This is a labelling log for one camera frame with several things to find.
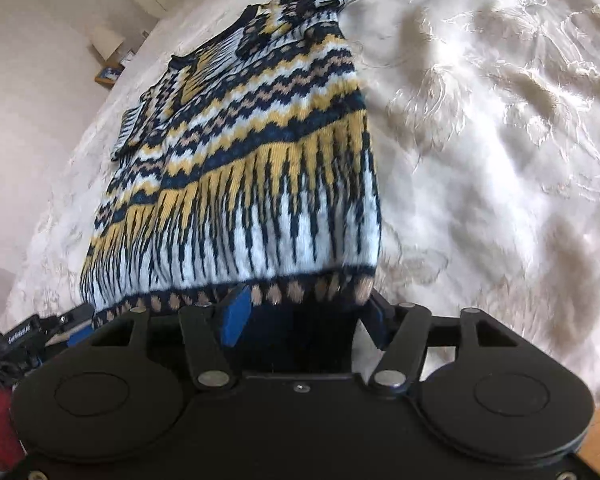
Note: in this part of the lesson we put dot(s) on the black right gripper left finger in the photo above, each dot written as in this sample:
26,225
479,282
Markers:
170,339

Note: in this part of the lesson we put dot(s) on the red garment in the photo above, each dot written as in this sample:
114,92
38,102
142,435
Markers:
11,451

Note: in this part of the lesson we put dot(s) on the small bedside clock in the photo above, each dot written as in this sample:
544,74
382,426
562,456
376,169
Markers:
127,58

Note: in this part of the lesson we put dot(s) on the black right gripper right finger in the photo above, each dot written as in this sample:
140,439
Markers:
484,350

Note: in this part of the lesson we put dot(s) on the navy yellow patterned knit sweater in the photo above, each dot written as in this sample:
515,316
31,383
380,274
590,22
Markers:
248,163

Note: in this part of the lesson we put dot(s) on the cream embroidered bedspread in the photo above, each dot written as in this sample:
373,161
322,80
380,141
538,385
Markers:
485,118

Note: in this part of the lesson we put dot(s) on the white bedside lamp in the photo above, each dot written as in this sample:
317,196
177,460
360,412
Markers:
105,41

